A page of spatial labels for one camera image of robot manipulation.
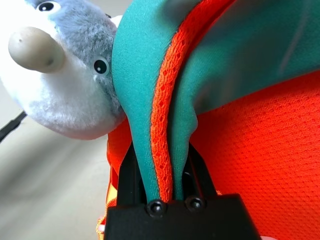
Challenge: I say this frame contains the teal and orange backpack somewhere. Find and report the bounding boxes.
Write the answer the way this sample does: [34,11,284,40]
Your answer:
[96,0,320,240]

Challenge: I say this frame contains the grey white plush dolphin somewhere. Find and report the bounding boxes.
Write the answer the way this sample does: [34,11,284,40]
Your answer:
[0,0,127,141]

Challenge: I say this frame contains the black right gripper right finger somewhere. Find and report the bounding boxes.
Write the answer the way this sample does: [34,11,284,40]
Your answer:
[181,141,218,201]

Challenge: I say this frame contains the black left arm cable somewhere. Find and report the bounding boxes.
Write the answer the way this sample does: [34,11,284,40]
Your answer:
[0,111,27,143]

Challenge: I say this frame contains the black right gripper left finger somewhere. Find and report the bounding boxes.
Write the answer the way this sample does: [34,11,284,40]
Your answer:
[116,142,150,209]

